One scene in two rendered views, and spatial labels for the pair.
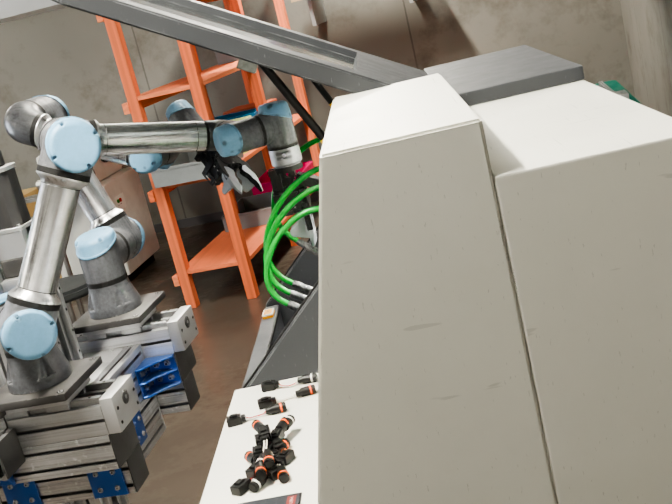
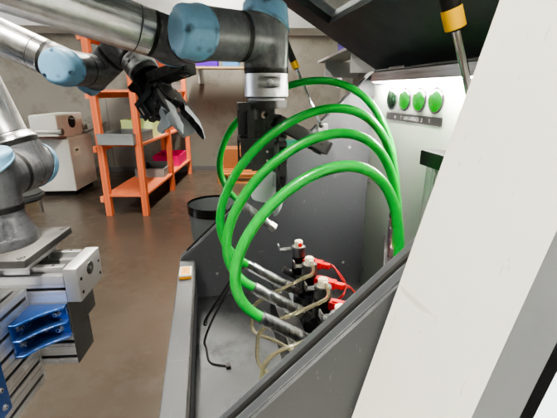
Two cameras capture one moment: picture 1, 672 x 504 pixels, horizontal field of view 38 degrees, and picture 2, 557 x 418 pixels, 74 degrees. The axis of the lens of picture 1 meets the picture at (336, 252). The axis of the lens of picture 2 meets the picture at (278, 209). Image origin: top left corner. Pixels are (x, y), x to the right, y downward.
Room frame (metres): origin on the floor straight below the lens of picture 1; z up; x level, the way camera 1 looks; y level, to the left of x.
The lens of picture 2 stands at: (1.70, 0.23, 1.40)
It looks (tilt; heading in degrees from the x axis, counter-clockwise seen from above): 18 degrees down; 344
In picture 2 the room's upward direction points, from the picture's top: straight up
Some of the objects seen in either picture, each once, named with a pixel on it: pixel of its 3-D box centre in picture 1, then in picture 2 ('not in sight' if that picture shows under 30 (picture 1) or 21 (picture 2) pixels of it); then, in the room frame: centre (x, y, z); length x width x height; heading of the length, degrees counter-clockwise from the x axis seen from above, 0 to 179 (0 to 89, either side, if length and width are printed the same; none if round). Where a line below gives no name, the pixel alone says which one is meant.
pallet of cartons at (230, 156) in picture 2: not in sight; (259, 163); (7.76, -1.15, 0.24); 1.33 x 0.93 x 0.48; 78
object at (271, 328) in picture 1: (269, 372); (185, 358); (2.37, 0.24, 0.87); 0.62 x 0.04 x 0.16; 175
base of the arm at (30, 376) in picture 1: (34, 361); not in sight; (2.23, 0.76, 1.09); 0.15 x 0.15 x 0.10
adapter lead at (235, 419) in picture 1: (256, 413); not in sight; (1.83, 0.23, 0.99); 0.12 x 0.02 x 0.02; 94
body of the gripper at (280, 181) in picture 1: (290, 189); (263, 135); (2.36, 0.07, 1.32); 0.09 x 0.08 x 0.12; 85
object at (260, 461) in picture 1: (263, 448); not in sight; (1.63, 0.21, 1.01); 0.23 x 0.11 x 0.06; 175
